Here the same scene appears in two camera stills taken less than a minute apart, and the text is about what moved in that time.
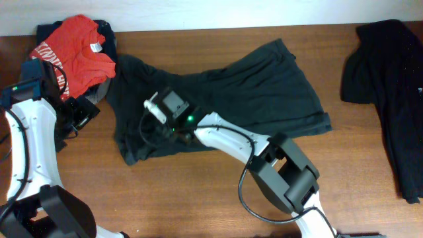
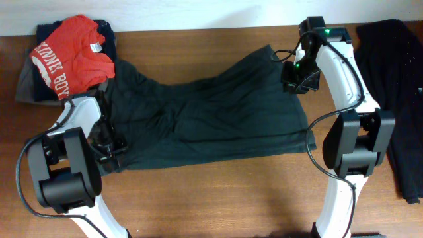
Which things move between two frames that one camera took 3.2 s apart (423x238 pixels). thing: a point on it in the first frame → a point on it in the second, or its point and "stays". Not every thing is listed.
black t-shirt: (386, 68) stays
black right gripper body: (168, 129) → (301, 76)
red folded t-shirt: (73, 49) stays
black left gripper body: (73, 116) → (107, 145)
